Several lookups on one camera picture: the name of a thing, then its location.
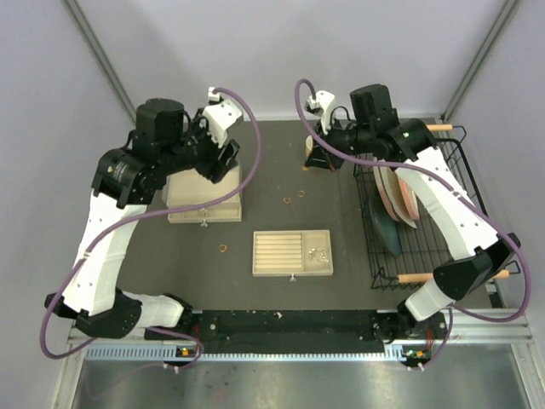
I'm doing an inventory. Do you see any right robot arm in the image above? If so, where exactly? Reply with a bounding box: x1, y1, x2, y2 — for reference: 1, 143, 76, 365
295, 84, 523, 337

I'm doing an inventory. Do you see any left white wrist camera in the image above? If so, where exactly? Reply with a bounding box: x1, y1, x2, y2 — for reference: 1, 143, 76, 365
202, 87, 244, 147

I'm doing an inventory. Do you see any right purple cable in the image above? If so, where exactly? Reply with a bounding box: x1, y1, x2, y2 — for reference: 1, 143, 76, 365
294, 78, 533, 372

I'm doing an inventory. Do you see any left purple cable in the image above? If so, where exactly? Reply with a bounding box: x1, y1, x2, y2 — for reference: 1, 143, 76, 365
38, 86, 261, 376

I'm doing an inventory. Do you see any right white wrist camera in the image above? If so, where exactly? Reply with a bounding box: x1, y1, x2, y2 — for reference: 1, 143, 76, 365
306, 90, 336, 135

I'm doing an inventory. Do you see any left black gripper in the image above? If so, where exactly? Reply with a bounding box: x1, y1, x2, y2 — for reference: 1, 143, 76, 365
162, 108, 240, 184

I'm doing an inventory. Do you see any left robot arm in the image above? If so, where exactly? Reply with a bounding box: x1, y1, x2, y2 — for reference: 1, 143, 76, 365
45, 96, 243, 339

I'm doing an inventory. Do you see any dark teal plate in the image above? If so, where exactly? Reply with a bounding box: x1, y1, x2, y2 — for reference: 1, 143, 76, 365
369, 194, 401, 257

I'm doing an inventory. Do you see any yellow mug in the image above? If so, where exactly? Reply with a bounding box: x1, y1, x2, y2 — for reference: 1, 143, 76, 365
305, 135, 314, 158

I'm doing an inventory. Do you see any purple cable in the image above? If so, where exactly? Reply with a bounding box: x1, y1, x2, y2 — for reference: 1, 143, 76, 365
294, 78, 533, 372
38, 86, 261, 376

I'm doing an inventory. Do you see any pink plate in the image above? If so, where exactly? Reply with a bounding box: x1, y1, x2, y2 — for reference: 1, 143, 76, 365
399, 179, 420, 221

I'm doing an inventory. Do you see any beige jewelry tray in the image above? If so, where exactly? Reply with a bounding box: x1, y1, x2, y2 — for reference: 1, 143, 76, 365
252, 230, 334, 281

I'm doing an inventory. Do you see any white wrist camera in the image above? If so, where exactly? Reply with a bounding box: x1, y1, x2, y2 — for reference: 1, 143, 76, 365
306, 90, 336, 135
202, 87, 244, 147

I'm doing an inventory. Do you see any grey cable duct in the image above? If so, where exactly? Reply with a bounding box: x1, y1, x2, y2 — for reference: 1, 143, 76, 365
84, 343, 429, 363

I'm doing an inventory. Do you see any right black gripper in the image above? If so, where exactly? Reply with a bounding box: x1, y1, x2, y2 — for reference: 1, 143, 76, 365
304, 115, 374, 173

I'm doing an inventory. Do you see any black wire dish rack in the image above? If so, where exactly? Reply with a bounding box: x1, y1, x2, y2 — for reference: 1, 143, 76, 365
353, 123, 521, 291

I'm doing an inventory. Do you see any cream plate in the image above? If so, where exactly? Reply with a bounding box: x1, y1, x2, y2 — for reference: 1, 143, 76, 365
373, 167, 417, 229

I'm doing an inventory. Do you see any silver jewelry pile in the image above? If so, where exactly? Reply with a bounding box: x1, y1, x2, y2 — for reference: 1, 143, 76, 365
308, 247, 330, 264

